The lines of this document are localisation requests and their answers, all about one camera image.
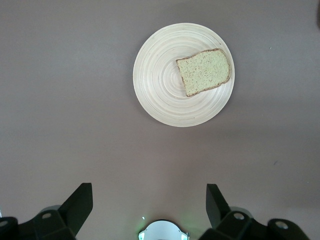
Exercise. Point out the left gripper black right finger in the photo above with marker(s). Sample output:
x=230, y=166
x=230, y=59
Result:
x=216, y=207

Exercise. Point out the slice of brown-crusted bread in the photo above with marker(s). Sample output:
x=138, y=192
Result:
x=202, y=72

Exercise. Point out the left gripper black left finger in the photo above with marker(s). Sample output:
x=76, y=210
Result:
x=77, y=207

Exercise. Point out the round light wooden plate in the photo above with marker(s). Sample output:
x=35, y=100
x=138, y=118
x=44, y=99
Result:
x=160, y=87

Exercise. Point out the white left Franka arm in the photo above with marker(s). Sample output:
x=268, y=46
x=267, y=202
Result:
x=162, y=231

